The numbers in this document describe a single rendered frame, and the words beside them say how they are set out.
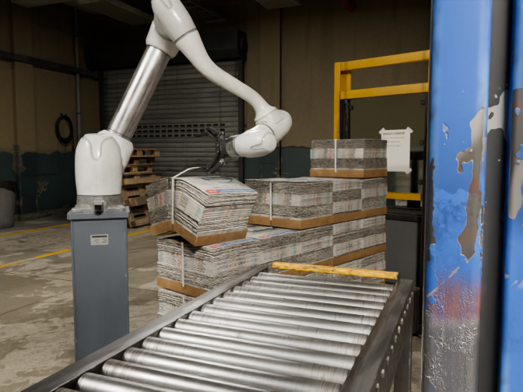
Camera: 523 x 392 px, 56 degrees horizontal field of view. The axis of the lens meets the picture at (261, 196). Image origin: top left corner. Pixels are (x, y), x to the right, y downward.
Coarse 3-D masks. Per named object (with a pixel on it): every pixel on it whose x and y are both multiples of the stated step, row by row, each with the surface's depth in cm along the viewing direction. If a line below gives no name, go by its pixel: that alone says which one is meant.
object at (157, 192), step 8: (152, 184) 217; (160, 184) 212; (152, 192) 217; (160, 192) 213; (168, 192) 209; (152, 200) 217; (160, 200) 213; (168, 200) 209; (152, 208) 218; (160, 208) 212; (168, 208) 209; (152, 216) 217; (160, 216) 213; (168, 216) 209; (152, 224) 218; (168, 232) 212; (176, 232) 214
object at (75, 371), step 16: (256, 272) 168; (224, 288) 148; (192, 304) 132; (160, 320) 119; (176, 320) 120; (128, 336) 109; (144, 336) 109; (96, 352) 100; (112, 352) 100; (64, 368) 93; (80, 368) 93; (96, 368) 94; (48, 384) 86; (64, 384) 87
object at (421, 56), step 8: (384, 56) 328; (392, 56) 324; (400, 56) 320; (408, 56) 317; (416, 56) 313; (424, 56) 310; (344, 64) 348; (352, 64) 344; (360, 64) 340; (368, 64) 336; (376, 64) 332; (384, 64) 328; (392, 64) 325; (400, 64) 325
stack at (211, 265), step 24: (168, 240) 217; (240, 240) 214; (264, 240) 221; (288, 240) 234; (312, 240) 249; (336, 240) 266; (360, 240) 284; (168, 264) 217; (192, 264) 207; (216, 264) 200; (240, 264) 210; (264, 264) 222; (360, 264) 285; (168, 312) 221
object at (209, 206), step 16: (192, 192) 198; (208, 192) 193; (224, 192) 198; (240, 192) 205; (256, 192) 212; (192, 208) 198; (208, 208) 195; (224, 208) 202; (240, 208) 210; (192, 224) 198; (208, 224) 199; (224, 224) 206; (240, 224) 214
